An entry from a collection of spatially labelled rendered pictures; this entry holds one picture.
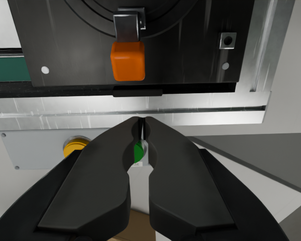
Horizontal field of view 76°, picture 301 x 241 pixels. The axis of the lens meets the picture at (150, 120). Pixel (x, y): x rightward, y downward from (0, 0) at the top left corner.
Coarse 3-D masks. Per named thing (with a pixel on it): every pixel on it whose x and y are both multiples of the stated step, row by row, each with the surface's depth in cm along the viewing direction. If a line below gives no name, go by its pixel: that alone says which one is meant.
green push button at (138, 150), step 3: (135, 144) 26; (138, 144) 26; (141, 144) 27; (135, 147) 26; (138, 147) 26; (141, 147) 26; (135, 150) 26; (138, 150) 26; (141, 150) 26; (135, 153) 27; (138, 153) 27; (141, 153) 27; (135, 156) 27; (138, 156) 27; (141, 156) 27; (135, 159) 27; (138, 159) 27; (135, 162) 27
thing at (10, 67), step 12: (0, 0) 23; (0, 12) 23; (0, 24) 24; (12, 24) 24; (0, 36) 25; (12, 36) 25; (0, 60) 23; (12, 60) 23; (24, 60) 23; (0, 72) 24; (12, 72) 24; (24, 72) 24
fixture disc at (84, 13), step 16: (64, 0) 17; (80, 0) 17; (96, 0) 17; (112, 0) 17; (128, 0) 17; (144, 0) 17; (160, 0) 17; (176, 0) 17; (192, 0) 17; (80, 16) 17; (96, 16) 17; (112, 16) 18; (160, 16) 18; (176, 16) 18; (112, 32) 18; (144, 32) 18; (160, 32) 18
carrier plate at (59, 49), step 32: (32, 0) 18; (224, 0) 19; (32, 32) 20; (64, 32) 20; (96, 32) 20; (192, 32) 20; (32, 64) 21; (64, 64) 21; (96, 64) 21; (160, 64) 21; (192, 64) 22; (224, 64) 21
